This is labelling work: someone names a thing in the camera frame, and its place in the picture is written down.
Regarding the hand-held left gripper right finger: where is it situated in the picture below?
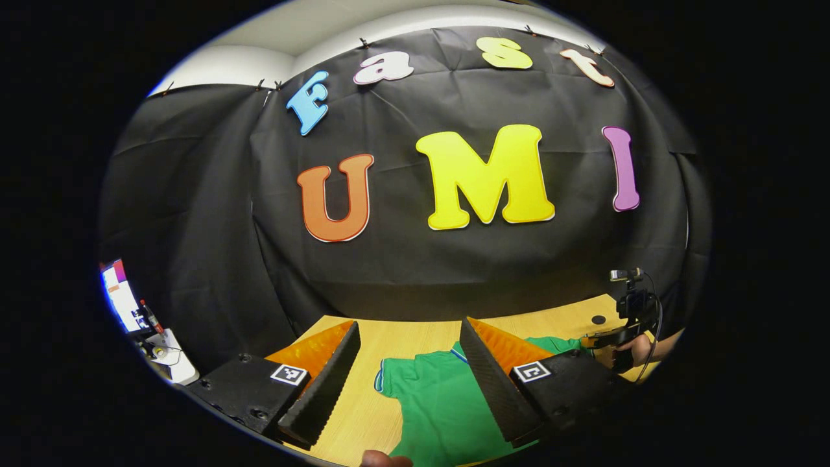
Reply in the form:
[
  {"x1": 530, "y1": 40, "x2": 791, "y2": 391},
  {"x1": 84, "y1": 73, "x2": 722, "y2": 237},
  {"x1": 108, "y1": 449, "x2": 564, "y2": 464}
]
[{"x1": 459, "y1": 317, "x2": 633, "y2": 449}]

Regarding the computer monitor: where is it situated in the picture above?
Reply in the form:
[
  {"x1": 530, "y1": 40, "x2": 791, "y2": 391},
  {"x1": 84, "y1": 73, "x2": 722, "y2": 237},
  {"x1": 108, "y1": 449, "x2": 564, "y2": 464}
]
[{"x1": 99, "y1": 259, "x2": 145, "y2": 335}]

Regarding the white device box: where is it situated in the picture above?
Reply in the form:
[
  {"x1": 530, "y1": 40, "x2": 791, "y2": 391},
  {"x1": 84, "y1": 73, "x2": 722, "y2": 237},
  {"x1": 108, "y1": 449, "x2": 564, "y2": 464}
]
[{"x1": 139, "y1": 328, "x2": 200, "y2": 385}]

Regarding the black backdrop cloth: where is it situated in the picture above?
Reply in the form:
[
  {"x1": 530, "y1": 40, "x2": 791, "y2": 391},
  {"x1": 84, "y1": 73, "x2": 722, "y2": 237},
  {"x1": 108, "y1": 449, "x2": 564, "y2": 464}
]
[{"x1": 97, "y1": 26, "x2": 713, "y2": 374}]

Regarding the green T-shirt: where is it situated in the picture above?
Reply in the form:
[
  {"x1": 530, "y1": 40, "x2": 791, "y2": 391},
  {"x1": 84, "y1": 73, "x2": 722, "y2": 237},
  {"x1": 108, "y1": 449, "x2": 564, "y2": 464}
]
[{"x1": 374, "y1": 335, "x2": 587, "y2": 467}]

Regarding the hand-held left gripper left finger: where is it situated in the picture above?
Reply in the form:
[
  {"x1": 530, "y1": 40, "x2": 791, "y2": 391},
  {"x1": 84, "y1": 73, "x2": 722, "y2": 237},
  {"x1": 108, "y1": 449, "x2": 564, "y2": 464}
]
[{"x1": 185, "y1": 320, "x2": 362, "y2": 449}]

